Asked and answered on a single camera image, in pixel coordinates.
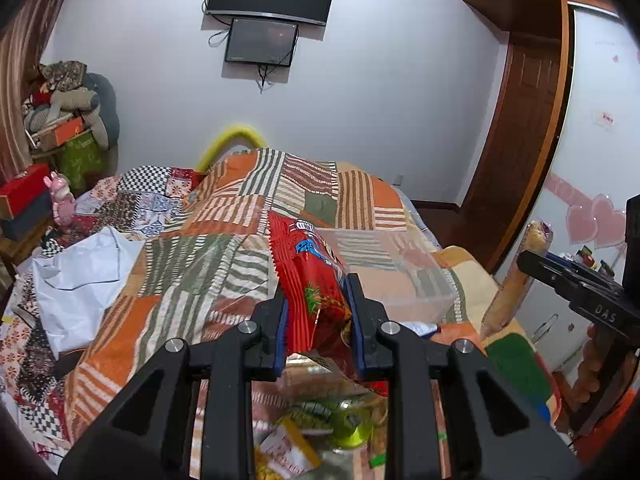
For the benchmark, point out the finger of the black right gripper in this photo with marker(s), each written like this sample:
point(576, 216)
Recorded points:
point(569, 279)

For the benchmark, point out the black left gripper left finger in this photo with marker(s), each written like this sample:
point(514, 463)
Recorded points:
point(146, 431)

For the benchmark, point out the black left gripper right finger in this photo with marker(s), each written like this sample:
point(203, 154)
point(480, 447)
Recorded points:
point(492, 431)

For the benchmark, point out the clear bag yellow crackers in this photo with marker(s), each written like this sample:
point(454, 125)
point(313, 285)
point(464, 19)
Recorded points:
point(537, 238)

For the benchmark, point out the red snack bag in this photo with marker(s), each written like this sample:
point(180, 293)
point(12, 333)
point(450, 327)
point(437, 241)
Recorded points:
point(311, 278)

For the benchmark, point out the right hand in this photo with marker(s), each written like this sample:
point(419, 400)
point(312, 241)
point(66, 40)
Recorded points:
point(587, 381)

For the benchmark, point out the yellow orange snack packet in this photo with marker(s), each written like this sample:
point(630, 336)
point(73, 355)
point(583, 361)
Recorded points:
point(284, 453)

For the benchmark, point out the brown wooden door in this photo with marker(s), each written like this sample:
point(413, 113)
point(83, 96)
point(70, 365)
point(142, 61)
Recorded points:
point(515, 150)

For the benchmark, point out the green jelly cup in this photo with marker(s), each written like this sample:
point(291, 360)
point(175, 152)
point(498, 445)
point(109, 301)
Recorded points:
point(352, 425)

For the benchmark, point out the clear plastic storage bin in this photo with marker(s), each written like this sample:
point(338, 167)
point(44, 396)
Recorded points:
point(396, 269)

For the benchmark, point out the patchwork striped quilt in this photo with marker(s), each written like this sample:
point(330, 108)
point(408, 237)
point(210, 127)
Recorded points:
point(204, 266)

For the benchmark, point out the pink plush toy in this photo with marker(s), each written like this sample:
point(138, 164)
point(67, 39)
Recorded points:
point(62, 199)

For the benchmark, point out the red gift box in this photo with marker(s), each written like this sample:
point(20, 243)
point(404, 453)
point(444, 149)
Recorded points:
point(19, 192)

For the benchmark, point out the green gift bag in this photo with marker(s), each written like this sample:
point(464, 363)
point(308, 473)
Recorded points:
point(82, 162)

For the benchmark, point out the orange shoe box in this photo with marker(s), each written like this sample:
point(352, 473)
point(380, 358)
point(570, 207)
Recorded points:
point(56, 135)

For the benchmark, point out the yellow curved headboard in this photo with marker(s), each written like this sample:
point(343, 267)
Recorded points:
point(235, 135)

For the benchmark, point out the pile of folded clothes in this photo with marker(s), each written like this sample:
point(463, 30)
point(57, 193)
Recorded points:
point(67, 89)

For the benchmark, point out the striped pink curtain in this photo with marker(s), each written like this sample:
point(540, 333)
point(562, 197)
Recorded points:
point(26, 27)

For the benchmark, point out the small black wall monitor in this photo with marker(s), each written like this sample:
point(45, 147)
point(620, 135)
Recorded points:
point(261, 42)

